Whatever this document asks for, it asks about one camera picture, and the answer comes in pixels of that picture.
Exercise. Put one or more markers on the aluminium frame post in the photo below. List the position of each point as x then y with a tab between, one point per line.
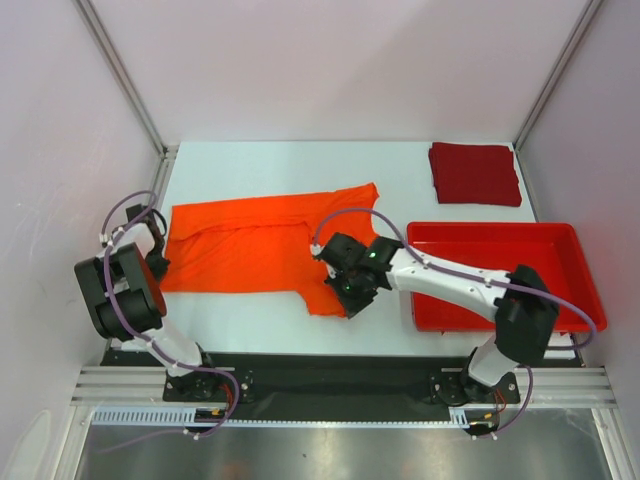
114	61
576	37

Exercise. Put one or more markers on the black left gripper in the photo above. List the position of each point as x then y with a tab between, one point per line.
161	269

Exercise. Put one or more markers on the right aluminium frame post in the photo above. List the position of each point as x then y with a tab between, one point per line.
576	37

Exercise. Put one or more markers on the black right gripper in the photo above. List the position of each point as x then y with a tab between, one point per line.
345	298

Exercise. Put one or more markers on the aluminium front rail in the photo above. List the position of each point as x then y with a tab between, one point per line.
570	388

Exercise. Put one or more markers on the left aluminium frame post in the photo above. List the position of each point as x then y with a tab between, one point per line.
114	61

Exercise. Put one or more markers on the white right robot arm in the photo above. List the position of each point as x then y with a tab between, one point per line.
517	303

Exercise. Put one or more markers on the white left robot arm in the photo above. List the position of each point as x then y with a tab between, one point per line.
121	289

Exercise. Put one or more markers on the orange t shirt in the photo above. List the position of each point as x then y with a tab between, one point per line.
263	244

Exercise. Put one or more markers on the folded dark red t shirt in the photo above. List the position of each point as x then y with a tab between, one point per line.
474	174

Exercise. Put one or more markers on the red plastic tray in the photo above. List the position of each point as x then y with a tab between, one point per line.
552	249

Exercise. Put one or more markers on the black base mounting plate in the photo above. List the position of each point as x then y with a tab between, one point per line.
328	388

